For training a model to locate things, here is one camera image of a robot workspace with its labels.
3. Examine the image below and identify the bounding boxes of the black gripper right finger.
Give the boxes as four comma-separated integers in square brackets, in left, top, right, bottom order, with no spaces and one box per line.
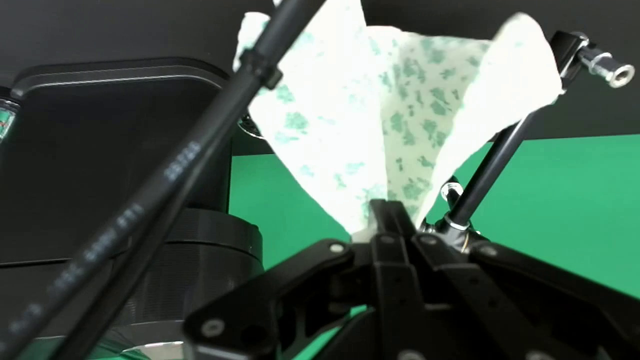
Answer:
[394,198,640,360]

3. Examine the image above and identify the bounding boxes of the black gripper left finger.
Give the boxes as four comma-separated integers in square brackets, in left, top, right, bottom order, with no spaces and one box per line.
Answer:
[181,198,418,360]

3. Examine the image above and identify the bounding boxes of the white towel with green print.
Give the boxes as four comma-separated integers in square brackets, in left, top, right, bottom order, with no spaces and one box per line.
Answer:
[230,0,565,240]

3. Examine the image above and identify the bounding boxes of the green sheet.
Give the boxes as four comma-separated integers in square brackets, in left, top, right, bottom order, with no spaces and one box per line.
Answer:
[228,133,640,360]

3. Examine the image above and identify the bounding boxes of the black box container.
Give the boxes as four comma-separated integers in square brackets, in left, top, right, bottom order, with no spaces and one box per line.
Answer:
[0,56,266,360]

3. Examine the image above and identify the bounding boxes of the plain black cable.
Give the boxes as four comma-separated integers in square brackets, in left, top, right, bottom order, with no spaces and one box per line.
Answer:
[49,62,286,360]

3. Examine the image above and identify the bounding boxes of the black cable with white print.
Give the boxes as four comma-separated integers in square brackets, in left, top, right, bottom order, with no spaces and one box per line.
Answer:
[0,0,310,358]

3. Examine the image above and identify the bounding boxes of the black cable tie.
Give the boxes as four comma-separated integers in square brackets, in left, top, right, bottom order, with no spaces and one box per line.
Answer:
[235,46,286,93]

